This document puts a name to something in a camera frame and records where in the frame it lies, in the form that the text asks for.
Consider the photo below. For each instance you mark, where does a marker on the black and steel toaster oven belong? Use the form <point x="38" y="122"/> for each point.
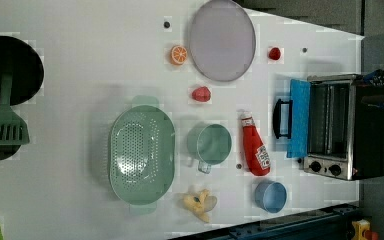
<point x="345" y="136"/>

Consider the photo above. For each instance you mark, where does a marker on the red pink fruit toy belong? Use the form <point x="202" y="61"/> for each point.
<point x="201" y="94"/>

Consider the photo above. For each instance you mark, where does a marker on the green mug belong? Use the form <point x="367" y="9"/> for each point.
<point x="210" y="144"/>

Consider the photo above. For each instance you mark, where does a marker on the green oval colander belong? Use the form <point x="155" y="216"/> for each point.
<point x="142" y="155"/>

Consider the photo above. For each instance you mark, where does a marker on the orange slice toy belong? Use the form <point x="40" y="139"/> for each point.
<point x="178" y="55"/>

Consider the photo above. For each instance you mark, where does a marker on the red ketchup bottle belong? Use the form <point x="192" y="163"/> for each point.
<point x="256" y="154"/>

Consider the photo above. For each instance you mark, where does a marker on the peeled banana toy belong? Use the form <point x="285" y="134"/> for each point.
<point x="200" y="204"/>

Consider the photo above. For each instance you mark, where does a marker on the large lavender round plate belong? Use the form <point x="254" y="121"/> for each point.
<point x="222" y="40"/>

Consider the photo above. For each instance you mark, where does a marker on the small red strawberry toy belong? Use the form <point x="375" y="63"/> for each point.
<point x="275" y="53"/>

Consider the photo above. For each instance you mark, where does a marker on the blue bowl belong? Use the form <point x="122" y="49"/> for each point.
<point x="271" y="196"/>

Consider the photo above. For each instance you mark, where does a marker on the green slotted spatula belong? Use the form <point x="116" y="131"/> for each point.
<point x="13" y="129"/>

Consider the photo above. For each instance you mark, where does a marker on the black frying pan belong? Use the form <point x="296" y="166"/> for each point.
<point x="24" y="64"/>

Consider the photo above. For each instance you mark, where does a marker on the yellow red toy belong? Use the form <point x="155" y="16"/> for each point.
<point x="363" y="231"/>

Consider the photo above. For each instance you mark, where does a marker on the blue metal frame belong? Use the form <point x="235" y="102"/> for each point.
<point x="330" y="223"/>

